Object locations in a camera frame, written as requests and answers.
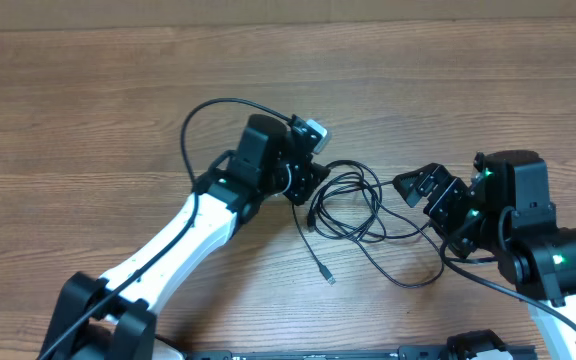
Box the black USB-C cable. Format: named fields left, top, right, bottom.
left=307, top=172, right=447, bottom=290

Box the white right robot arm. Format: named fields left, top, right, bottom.
left=392, top=150, right=576, bottom=359

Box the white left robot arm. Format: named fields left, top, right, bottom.
left=40, top=114, right=331, bottom=359

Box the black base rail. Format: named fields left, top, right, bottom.
left=182, top=344, right=539, bottom=360

